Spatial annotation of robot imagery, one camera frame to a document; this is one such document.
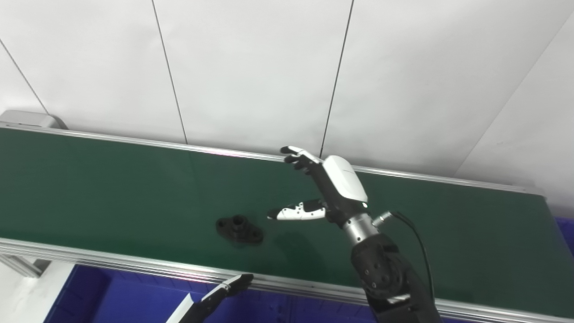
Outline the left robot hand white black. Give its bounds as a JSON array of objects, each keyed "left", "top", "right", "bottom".
[{"left": 166, "top": 273, "right": 254, "bottom": 323}]

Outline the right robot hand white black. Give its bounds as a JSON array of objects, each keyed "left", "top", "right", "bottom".
[{"left": 268, "top": 146, "right": 370, "bottom": 227}]

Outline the black flanged plastic part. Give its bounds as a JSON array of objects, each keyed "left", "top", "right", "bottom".
[{"left": 216, "top": 215, "right": 264, "bottom": 245}]

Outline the aluminium conveyor support leg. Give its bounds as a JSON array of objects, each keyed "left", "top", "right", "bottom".
[{"left": 0, "top": 253, "right": 51, "bottom": 279}]

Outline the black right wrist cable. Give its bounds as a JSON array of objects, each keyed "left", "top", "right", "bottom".
[{"left": 372, "top": 211, "right": 435, "bottom": 306}]

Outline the green conveyor belt aluminium frame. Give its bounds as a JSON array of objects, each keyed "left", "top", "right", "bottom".
[{"left": 0, "top": 121, "right": 574, "bottom": 323}]

